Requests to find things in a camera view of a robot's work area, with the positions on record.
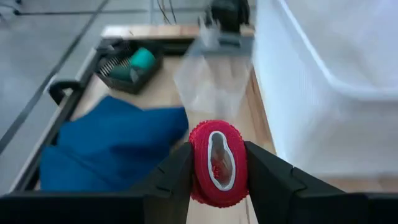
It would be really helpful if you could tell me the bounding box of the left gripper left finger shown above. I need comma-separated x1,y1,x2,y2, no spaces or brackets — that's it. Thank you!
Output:
130,141,195,224

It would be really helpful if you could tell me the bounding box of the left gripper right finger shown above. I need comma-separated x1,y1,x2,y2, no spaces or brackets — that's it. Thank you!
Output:
244,141,368,224

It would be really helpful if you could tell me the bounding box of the red bandage roll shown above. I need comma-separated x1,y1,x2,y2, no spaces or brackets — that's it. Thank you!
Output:
188,119,249,208

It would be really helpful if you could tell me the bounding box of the dark blue scrub cloth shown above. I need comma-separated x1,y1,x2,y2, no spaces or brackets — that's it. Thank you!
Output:
39,95,190,192

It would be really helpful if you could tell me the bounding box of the large white woven-texture bin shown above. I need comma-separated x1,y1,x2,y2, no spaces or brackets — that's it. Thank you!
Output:
251,0,398,178

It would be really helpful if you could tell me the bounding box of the small black mesh basket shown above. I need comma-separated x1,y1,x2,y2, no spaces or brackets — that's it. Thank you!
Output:
95,39,164,95

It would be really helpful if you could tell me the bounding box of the clear plastic container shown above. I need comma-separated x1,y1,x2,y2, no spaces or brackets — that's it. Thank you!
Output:
173,40,254,119

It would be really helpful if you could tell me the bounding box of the black frame clamp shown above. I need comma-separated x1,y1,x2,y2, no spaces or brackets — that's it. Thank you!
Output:
48,80,83,105

